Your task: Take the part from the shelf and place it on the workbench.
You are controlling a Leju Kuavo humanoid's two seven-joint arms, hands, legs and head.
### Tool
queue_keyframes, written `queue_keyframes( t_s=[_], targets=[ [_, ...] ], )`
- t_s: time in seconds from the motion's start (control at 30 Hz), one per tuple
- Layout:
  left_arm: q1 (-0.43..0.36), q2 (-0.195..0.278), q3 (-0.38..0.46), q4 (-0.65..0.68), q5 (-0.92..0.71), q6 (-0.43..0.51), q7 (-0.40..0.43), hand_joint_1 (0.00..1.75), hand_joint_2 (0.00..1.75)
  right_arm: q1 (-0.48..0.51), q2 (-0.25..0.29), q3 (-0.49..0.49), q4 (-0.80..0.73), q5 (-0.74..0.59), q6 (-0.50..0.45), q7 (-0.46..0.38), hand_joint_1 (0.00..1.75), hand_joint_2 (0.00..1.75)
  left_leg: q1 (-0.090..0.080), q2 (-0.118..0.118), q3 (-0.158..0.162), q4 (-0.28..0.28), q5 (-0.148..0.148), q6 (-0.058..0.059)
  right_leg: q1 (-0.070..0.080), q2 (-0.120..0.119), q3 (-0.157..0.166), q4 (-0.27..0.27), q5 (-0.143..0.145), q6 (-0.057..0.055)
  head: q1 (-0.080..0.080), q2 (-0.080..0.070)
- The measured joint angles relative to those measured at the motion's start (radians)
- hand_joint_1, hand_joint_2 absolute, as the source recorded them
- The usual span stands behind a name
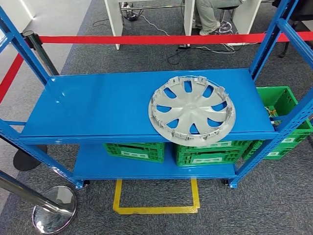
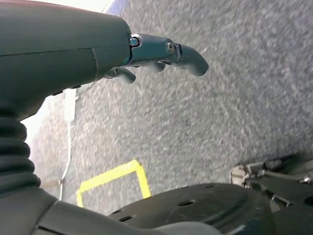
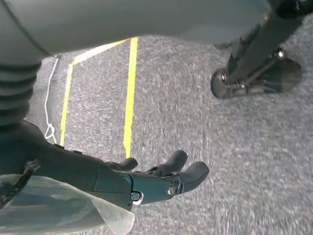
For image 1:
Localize black barrier stanchion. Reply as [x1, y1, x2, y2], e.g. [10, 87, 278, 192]
[13, 144, 48, 172]

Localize black floor cable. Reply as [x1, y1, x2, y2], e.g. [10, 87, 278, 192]
[167, 45, 192, 66]

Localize chrome chair base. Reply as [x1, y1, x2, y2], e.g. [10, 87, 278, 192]
[218, 9, 233, 35]

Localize white floor cable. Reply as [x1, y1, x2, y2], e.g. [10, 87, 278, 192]
[139, 13, 238, 55]

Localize black office chair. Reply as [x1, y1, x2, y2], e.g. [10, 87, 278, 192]
[272, 0, 313, 60]

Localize chrome barrier stanchion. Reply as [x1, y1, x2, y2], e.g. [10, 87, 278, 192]
[0, 170, 78, 235]
[21, 30, 60, 77]

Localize black cable bundle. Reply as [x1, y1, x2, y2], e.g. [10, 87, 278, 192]
[121, 0, 145, 22]

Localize person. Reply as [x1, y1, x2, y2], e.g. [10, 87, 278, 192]
[192, 0, 245, 37]

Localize white desk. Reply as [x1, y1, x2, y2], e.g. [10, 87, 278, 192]
[104, 0, 195, 50]
[232, 0, 262, 36]

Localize tangled wire parts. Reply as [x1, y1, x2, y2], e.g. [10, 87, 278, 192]
[265, 106, 278, 123]

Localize grey wheel hubcap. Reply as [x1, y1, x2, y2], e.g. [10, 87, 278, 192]
[148, 75, 237, 147]

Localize blue metal shelf rack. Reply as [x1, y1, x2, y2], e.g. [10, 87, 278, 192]
[0, 0, 313, 190]

